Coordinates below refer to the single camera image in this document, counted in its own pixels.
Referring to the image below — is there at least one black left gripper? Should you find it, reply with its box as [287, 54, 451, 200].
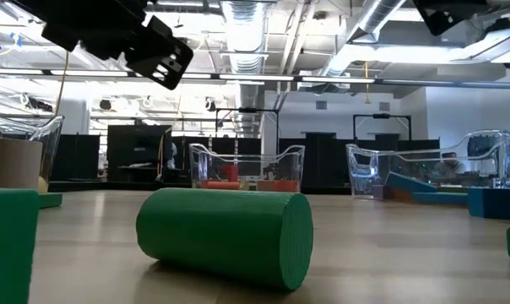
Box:
[9, 0, 196, 91]

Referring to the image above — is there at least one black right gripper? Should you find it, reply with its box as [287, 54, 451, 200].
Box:
[412, 0, 493, 37]

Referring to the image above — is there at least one blue plank block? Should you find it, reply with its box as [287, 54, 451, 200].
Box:
[383, 171, 437, 196]

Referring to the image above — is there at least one natural wood cylinder block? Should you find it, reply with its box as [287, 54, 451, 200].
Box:
[0, 138, 44, 190]

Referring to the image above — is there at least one blue cylinder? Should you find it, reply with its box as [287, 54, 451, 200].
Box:
[410, 192, 469, 206]

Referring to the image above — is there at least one green half cylinder block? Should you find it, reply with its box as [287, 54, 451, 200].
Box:
[135, 187, 314, 291]

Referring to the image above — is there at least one blue arch block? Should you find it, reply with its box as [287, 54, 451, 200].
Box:
[467, 187, 510, 220]

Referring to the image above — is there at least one green arch block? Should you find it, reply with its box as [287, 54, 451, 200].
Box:
[0, 187, 41, 304]

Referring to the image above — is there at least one long ceiling light bar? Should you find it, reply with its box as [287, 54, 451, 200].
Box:
[0, 67, 510, 90]

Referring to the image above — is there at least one clear plastic bin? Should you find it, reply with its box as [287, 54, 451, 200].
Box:
[0, 112, 65, 191]
[189, 143, 306, 195]
[345, 128, 510, 199]

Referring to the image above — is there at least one person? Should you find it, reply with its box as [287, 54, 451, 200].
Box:
[438, 150, 466, 176]

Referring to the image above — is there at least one silver ceiling duct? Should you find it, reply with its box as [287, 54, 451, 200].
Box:
[322, 0, 408, 79]
[219, 0, 269, 109]

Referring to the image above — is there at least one yellow hanging rope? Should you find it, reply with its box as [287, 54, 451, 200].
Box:
[54, 52, 70, 116]

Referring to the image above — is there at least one yellow hanging cord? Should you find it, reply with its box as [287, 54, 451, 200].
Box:
[363, 61, 372, 106]

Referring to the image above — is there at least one black gantry frame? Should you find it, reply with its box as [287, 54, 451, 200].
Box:
[353, 112, 412, 143]

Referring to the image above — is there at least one black partition wall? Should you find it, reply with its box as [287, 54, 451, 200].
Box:
[47, 133, 442, 189]

